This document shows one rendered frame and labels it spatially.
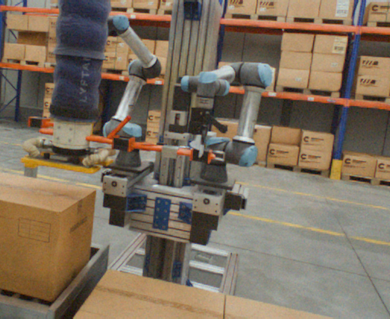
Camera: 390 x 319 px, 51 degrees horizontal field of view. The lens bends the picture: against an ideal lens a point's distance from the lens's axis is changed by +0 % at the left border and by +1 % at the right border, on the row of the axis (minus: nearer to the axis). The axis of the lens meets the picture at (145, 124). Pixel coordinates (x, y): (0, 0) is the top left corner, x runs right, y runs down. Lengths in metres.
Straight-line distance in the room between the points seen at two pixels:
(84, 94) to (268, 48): 8.56
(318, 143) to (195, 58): 6.70
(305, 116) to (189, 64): 7.89
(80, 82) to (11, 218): 0.66
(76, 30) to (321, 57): 7.43
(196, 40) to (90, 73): 0.79
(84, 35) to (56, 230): 0.83
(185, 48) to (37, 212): 1.22
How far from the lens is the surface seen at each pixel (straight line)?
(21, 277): 1.94
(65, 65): 1.78
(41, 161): 1.81
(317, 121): 10.13
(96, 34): 1.78
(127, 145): 1.77
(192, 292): 2.11
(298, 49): 8.82
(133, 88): 2.41
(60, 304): 1.79
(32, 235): 1.84
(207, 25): 2.37
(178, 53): 2.36
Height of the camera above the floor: 1.52
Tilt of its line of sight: 6 degrees down
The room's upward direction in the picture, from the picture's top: 6 degrees clockwise
